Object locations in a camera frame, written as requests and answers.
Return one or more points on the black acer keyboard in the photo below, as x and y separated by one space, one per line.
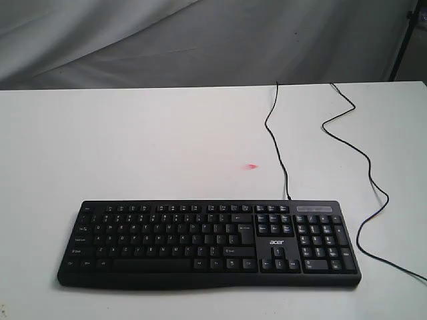
200 244

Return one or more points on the grey backdrop cloth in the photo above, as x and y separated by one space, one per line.
141 44

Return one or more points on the black tripod stand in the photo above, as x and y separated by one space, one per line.
412 16

